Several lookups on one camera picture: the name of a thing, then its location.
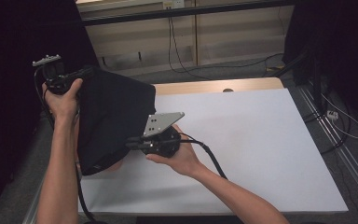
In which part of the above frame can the right hand-held gripper black cable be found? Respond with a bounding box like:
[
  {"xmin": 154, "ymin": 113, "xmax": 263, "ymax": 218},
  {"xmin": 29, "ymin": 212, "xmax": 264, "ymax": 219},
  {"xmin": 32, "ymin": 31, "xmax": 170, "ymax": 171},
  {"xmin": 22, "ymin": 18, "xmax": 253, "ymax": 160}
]
[{"xmin": 178, "ymin": 133, "xmax": 228, "ymax": 181}]

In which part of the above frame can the black hanging cable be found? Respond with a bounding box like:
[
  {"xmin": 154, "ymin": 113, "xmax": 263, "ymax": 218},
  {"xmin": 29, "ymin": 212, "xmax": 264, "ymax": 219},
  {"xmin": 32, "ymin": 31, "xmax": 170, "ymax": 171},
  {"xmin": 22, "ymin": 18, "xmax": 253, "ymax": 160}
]
[{"xmin": 167, "ymin": 17, "xmax": 285, "ymax": 81}]

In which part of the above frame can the black metal stand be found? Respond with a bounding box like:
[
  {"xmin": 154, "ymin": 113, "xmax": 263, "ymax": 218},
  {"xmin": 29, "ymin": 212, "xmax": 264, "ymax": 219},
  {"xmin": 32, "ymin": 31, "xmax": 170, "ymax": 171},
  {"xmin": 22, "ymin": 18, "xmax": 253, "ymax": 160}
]
[{"xmin": 273, "ymin": 49, "xmax": 324, "ymax": 106}]

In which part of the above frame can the white wall socket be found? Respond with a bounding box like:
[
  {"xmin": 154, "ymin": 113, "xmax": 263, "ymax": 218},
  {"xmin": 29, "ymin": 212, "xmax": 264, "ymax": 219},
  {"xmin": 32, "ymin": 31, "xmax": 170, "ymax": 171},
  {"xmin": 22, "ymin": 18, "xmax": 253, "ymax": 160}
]
[{"xmin": 162, "ymin": 0, "xmax": 186, "ymax": 9}]

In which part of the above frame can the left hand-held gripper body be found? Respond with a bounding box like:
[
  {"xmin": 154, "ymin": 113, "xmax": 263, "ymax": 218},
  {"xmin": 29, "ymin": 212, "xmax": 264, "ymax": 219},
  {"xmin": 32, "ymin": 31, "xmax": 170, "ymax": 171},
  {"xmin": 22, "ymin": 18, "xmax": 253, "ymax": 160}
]
[{"xmin": 32, "ymin": 54, "xmax": 76, "ymax": 96}]

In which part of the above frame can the beige cabinet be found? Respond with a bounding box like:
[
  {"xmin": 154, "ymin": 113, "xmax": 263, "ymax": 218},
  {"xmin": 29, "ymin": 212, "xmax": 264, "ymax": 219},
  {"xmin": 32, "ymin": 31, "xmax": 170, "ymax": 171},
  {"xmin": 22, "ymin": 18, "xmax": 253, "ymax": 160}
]
[{"xmin": 76, "ymin": 0, "xmax": 295, "ymax": 80}]

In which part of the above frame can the left hand-held gripper black cable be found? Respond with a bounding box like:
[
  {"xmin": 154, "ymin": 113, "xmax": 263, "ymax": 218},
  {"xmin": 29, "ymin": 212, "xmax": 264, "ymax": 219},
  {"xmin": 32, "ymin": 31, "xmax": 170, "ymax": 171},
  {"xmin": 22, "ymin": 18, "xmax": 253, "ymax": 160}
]
[{"xmin": 33, "ymin": 66, "xmax": 99, "ymax": 224}]

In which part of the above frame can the white floor cable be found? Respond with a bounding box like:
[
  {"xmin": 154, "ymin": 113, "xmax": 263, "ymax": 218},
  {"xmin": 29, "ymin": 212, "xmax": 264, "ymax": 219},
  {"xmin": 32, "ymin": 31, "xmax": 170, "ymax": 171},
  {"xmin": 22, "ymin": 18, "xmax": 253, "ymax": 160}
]
[{"xmin": 321, "ymin": 92, "xmax": 358, "ymax": 140}]

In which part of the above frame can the black knit vest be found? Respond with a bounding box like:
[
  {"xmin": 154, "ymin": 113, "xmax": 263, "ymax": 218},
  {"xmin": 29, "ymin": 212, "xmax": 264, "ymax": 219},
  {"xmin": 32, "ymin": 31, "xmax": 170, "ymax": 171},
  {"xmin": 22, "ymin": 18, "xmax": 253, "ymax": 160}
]
[{"xmin": 76, "ymin": 66, "xmax": 157, "ymax": 176}]

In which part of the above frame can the person's left hand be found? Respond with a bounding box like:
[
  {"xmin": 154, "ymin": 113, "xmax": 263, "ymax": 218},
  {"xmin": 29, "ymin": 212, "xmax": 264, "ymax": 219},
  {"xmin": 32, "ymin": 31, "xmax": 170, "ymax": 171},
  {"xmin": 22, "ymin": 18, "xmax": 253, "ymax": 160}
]
[{"xmin": 41, "ymin": 77, "xmax": 84, "ymax": 124}]

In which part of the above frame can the black curtain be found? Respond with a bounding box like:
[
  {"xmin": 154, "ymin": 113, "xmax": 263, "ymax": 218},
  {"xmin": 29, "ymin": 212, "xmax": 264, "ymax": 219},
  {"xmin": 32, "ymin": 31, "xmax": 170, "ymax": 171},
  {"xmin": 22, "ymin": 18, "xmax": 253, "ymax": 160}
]
[
  {"xmin": 0, "ymin": 0, "xmax": 108, "ymax": 216},
  {"xmin": 282, "ymin": 0, "xmax": 358, "ymax": 132}
]

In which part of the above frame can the aluminium rail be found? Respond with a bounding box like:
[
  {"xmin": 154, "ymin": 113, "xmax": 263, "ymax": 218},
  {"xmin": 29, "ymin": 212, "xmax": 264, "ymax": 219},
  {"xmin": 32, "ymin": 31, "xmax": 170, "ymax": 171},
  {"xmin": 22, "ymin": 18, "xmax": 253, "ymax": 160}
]
[
  {"xmin": 21, "ymin": 180, "xmax": 48, "ymax": 224},
  {"xmin": 297, "ymin": 85, "xmax": 358, "ymax": 213}
]

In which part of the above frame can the black horizontal bar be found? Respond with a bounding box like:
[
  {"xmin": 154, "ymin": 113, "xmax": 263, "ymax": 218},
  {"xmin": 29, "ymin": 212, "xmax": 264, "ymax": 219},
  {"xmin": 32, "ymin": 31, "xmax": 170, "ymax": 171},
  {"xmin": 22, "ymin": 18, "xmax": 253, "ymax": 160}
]
[{"xmin": 80, "ymin": 0, "xmax": 295, "ymax": 27}]

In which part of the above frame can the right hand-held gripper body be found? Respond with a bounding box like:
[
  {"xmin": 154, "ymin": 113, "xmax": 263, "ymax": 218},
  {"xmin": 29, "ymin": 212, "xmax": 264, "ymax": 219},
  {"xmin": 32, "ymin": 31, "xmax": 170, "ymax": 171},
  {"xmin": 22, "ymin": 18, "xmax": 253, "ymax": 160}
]
[{"xmin": 141, "ymin": 111, "xmax": 186, "ymax": 159}]

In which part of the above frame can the person's right hand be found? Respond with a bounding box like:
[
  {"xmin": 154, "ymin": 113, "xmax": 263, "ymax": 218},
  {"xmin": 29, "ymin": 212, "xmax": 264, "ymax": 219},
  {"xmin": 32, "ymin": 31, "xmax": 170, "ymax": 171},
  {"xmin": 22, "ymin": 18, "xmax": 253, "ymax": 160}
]
[{"xmin": 145, "ymin": 124, "xmax": 205, "ymax": 178}]

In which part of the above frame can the hand-held gripper black cable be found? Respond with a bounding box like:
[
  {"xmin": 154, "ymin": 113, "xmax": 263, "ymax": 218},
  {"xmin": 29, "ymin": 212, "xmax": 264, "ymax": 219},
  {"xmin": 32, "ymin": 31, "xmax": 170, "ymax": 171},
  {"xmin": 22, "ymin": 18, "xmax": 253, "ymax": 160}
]
[
  {"xmin": 178, "ymin": 133, "xmax": 228, "ymax": 181},
  {"xmin": 33, "ymin": 66, "xmax": 99, "ymax": 224}
]

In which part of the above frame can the black floor cable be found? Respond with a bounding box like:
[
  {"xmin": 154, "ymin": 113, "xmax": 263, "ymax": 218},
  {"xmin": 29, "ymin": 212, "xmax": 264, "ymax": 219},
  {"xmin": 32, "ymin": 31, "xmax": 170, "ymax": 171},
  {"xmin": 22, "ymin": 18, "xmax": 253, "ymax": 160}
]
[{"xmin": 302, "ymin": 102, "xmax": 352, "ymax": 156}]

